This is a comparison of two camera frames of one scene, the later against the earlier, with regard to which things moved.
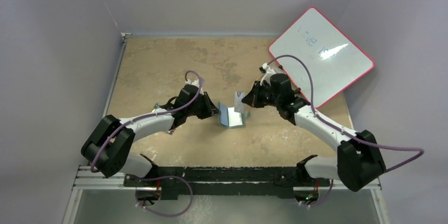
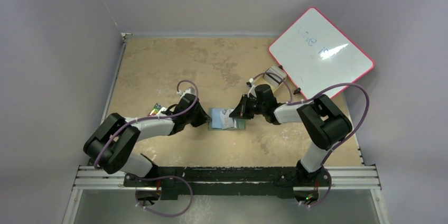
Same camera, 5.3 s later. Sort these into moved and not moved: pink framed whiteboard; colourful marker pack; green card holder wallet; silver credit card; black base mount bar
Moved: silver credit card; green card holder wallet
Not moved: pink framed whiteboard; black base mount bar; colourful marker pack
